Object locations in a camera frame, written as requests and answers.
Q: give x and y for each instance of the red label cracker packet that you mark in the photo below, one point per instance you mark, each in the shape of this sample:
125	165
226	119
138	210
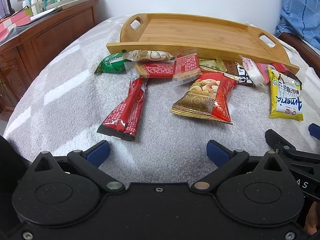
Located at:
186	66
155	70

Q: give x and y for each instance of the red gold peanut bag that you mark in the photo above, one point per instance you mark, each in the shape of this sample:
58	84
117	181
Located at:
210	97

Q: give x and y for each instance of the yellow white snack packet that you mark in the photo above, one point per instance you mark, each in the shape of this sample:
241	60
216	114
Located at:
285	97

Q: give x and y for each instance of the black white snack packet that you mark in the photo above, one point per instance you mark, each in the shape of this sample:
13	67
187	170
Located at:
243	76

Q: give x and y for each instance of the cream gold candy packet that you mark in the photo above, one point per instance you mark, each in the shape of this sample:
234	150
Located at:
150	55

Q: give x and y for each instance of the stack of papers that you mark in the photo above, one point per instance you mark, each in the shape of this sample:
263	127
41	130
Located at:
30	21

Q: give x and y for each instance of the clear packet with white pastry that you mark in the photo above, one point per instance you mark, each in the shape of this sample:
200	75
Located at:
255	76

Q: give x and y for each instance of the blue plaid cloth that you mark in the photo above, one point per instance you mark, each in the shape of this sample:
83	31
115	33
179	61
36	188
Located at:
300	10

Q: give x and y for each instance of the wooden cabinet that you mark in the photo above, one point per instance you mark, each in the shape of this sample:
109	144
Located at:
50	35

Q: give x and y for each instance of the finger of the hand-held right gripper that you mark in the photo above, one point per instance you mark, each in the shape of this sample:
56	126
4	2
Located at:
277	140
315	130

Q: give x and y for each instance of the long red black snack packet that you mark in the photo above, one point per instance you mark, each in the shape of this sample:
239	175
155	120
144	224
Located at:
122	110

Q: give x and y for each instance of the green snack packet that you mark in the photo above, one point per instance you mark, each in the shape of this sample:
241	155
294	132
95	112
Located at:
110	63

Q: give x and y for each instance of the wooden tray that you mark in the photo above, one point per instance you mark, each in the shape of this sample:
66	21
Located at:
200	35

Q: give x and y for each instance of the wooden bed frame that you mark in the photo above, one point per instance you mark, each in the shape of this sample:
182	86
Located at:
302	48

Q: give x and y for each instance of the person's right hand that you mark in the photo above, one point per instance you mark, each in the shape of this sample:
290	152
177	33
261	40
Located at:
314	217

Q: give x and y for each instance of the tan zigzag-edged snack packet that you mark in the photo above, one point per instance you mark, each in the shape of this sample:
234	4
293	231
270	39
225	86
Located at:
212	65

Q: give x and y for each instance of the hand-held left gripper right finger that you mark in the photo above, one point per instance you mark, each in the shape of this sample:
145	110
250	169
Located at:
217	153

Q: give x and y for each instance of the brown snack packet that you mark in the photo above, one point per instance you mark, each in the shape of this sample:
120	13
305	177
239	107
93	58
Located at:
231	67

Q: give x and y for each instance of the red brown bar packet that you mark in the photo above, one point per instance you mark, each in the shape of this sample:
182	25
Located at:
287	71

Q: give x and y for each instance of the pink snack packet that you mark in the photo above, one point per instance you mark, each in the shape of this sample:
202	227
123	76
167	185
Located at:
263	70

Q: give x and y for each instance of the pink white box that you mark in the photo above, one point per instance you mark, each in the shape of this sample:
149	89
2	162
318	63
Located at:
12	22

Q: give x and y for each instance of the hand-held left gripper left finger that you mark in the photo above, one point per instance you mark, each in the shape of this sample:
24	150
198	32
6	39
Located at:
98	153

